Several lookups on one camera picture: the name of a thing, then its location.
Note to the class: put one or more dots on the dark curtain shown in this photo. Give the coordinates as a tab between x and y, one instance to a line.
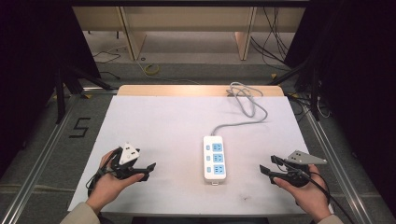
358	77
31	62

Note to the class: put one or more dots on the metal floor rail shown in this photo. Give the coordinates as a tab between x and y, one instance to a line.
336	165
37	165

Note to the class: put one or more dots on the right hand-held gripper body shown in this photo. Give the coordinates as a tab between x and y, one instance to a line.
299	174

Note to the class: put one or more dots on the person's right hand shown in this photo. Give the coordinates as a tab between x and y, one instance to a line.
308	196

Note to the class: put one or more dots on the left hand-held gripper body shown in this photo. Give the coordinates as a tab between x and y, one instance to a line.
127	154

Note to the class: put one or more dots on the light wooden desk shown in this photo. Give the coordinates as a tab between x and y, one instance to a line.
186	21

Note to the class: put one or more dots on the black metal stand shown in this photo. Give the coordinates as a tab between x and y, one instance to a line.
67	84
311	84

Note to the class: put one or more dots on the person's left hand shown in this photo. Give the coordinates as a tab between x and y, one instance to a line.
109	186

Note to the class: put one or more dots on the white table cover sheet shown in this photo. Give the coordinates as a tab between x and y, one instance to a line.
168	130

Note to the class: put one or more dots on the white power strip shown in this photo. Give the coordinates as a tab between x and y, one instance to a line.
214	160

